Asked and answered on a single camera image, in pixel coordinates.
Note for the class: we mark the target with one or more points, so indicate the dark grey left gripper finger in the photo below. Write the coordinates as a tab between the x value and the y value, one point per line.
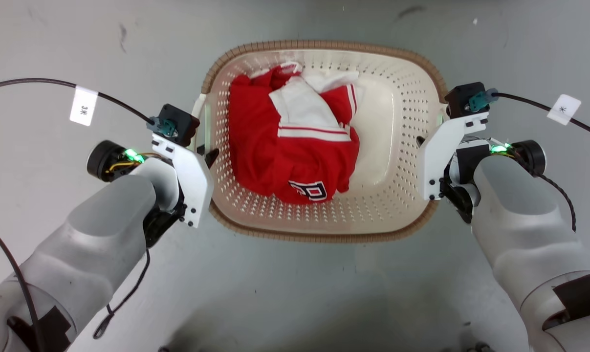
211	157

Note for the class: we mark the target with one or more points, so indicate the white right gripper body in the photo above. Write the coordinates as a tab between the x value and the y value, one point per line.
434	161

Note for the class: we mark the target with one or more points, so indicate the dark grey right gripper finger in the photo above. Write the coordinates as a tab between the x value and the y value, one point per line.
421	142

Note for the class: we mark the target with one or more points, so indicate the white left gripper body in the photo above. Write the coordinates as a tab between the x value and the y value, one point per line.
192	181

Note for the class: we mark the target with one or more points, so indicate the beige laundry basket brown rim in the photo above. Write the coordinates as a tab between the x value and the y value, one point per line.
402	146

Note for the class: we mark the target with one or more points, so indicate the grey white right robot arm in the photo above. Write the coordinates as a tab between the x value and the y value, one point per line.
524	220

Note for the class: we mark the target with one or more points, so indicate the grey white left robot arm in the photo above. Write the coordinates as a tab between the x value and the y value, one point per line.
94	244

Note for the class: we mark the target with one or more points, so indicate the red and white jersey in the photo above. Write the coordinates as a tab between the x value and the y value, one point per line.
260	156

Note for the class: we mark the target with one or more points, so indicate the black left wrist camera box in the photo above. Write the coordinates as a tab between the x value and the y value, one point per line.
180	122

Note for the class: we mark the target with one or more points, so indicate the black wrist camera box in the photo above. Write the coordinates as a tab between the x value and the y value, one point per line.
466	100
180	122

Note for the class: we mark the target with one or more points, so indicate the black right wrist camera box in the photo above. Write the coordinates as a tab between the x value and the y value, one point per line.
466	100

